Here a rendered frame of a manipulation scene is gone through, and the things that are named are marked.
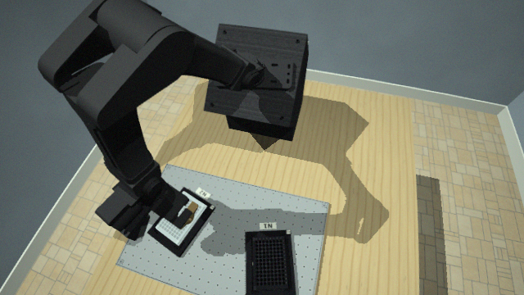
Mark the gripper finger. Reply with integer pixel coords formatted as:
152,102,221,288
183,202,199,227

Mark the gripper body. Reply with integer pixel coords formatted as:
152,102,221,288
149,182,192,229

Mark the white name label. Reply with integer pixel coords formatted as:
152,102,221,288
260,222,277,229
196,188,210,199

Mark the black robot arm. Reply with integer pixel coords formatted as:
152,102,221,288
38,0,294,241

